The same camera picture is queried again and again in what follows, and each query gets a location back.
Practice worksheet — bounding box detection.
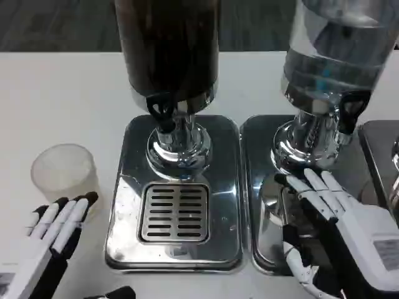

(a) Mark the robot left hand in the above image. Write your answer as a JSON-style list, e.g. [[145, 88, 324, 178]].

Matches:
[[0, 191, 137, 299]]

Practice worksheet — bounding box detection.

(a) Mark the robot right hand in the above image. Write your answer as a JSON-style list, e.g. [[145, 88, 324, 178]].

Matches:
[[274, 168, 399, 299]]

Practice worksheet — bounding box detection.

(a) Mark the clear ribbed glass cup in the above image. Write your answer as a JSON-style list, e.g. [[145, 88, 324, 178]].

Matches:
[[30, 143, 102, 221]]

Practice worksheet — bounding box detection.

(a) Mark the chrome column at picture edge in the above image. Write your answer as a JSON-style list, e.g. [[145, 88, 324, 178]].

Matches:
[[388, 133, 399, 205]]

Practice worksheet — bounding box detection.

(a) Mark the steel base of dark dispenser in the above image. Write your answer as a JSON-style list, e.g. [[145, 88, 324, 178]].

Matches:
[[104, 114, 244, 275]]

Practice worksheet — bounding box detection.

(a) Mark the steel base at picture edge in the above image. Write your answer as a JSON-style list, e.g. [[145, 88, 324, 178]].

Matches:
[[357, 120, 399, 225]]

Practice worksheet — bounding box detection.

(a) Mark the black tap of water dispenser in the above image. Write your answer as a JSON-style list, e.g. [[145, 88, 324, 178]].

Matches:
[[337, 91, 372, 146]]

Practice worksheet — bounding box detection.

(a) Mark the slotted grid of dark dispenser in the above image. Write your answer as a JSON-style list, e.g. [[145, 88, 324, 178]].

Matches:
[[138, 183, 210, 244]]

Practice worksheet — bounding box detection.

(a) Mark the steel base of water dispenser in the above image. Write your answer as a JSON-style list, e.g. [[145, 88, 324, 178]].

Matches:
[[239, 114, 398, 277]]

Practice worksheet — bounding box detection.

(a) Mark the black tap of dark dispenser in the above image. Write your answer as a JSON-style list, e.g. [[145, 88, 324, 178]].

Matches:
[[145, 92, 180, 135]]

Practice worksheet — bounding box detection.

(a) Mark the dark drink dispenser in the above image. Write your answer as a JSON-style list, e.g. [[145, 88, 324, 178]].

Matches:
[[114, 0, 222, 181]]

